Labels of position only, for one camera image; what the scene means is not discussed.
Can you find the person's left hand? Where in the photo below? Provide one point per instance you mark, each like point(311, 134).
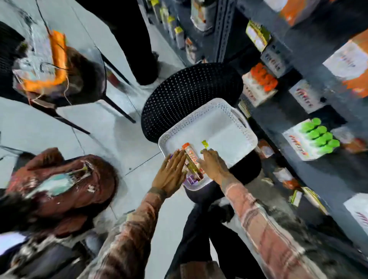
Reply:
point(169, 178)

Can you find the person's right hand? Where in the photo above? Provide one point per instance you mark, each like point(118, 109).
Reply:
point(215, 168)

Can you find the person's right thumb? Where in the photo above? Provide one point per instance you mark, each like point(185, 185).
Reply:
point(202, 165)

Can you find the person's left middle finger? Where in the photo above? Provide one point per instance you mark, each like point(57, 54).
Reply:
point(176, 159)

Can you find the person's left little finger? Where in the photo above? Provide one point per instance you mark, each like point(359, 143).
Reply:
point(162, 163)

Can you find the orange-capped white tube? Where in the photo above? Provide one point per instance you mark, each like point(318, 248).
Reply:
point(192, 158)

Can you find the person's left forearm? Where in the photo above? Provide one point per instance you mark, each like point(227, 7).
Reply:
point(129, 238)

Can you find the person's right forearm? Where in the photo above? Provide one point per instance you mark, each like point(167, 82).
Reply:
point(267, 230)

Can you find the purple-capped tube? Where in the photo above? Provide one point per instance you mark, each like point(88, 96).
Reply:
point(192, 180)

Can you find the green-capped tube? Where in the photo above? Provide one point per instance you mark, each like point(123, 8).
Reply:
point(205, 143)

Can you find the white perforated plastic basket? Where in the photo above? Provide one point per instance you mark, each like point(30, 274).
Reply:
point(215, 129)

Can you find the small white and orange packet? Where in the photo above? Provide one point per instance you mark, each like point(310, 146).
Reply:
point(265, 149)
point(286, 178)

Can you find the black perforated plastic stool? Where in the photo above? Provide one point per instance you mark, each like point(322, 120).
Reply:
point(187, 92)

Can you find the person's black trousers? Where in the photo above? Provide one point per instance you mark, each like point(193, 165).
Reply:
point(218, 247)

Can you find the small green and white packet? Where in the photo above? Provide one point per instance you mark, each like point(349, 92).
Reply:
point(295, 198)

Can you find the display box of orange-capped tubes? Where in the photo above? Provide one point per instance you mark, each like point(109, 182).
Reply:
point(258, 83)

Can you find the display box of green-capped tubes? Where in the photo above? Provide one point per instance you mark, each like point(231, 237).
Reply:
point(312, 140)

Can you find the black metal-legged chair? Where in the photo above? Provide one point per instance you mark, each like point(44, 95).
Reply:
point(86, 77)

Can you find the yellow and white packet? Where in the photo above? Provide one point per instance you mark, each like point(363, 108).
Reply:
point(314, 199)

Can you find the white box with red print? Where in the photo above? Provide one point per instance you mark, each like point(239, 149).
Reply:
point(274, 60)
point(359, 212)
point(306, 96)

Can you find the row of yellow-capped bottles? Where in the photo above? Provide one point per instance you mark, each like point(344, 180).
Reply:
point(172, 23)

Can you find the yellow-green product box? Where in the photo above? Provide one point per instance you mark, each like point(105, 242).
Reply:
point(257, 34)

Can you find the white and orange jar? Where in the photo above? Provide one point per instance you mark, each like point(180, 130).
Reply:
point(202, 14)

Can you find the clear bag with orange packets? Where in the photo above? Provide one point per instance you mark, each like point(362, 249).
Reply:
point(46, 66)

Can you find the grey metal shelf unit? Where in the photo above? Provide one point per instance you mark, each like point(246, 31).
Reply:
point(304, 48)

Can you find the large white and orange carton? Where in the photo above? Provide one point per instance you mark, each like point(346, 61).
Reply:
point(349, 63)

